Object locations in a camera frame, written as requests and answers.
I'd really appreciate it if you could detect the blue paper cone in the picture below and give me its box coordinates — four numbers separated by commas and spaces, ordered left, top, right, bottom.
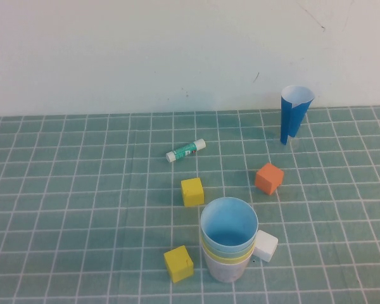
280, 84, 315, 146

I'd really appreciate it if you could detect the white foam cube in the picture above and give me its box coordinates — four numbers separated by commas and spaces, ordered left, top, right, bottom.
254, 230, 279, 263

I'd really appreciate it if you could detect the green and white glue stick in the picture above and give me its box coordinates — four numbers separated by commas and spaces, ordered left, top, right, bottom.
165, 138, 206, 163

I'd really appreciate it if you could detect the pink plastic cup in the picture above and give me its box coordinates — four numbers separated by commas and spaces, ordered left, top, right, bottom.
203, 253, 253, 284

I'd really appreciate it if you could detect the blue plastic cup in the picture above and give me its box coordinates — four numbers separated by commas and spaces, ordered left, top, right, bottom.
199, 196, 259, 251

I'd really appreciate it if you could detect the orange foam cube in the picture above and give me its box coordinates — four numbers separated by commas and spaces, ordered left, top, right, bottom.
254, 162, 285, 196

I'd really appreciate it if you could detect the yellow foam cube with notch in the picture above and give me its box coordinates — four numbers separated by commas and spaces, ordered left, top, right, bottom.
163, 245, 195, 284

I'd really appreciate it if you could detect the plain yellow foam cube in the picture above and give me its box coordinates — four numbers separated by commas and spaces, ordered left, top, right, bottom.
180, 177, 205, 208

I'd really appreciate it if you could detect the yellow plastic cup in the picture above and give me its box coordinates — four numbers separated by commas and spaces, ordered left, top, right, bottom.
201, 245, 254, 265

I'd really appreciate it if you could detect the green checked tablecloth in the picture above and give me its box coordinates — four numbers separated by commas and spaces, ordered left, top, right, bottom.
0, 106, 380, 304

